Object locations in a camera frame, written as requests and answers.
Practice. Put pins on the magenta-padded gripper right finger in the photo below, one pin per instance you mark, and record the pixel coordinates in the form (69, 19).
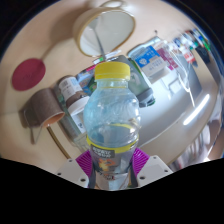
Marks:
(151, 168)

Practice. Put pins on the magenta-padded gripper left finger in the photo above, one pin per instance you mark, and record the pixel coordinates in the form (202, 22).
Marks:
(71, 171)

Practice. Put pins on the clear yellow-capped drink bottle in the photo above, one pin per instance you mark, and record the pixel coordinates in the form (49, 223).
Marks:
(111, 120)

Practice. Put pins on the clear glass liquor bottle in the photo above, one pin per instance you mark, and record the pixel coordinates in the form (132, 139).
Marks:
(76, 133)

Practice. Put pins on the brown cup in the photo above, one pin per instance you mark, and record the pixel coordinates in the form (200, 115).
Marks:
(45, 106)

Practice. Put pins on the white-lidded brown spread jar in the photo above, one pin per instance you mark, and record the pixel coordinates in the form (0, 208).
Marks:
(71, 91)

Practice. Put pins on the white and blue carton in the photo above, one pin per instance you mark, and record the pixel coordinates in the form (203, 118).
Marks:
(151, 63)

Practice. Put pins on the flat round red coaster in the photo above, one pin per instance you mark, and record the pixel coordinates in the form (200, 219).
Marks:
(28, 75)

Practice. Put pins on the pink pouch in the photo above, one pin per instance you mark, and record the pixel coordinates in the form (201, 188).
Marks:
(168, 58)

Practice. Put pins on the red and white container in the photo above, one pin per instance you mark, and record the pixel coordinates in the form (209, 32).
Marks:
(189, 57)

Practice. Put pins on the spoon in cream mug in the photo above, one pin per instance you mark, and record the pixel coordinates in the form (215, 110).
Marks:
(98, 38)

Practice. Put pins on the cream mug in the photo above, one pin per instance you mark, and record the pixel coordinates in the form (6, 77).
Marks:
(106, 31)

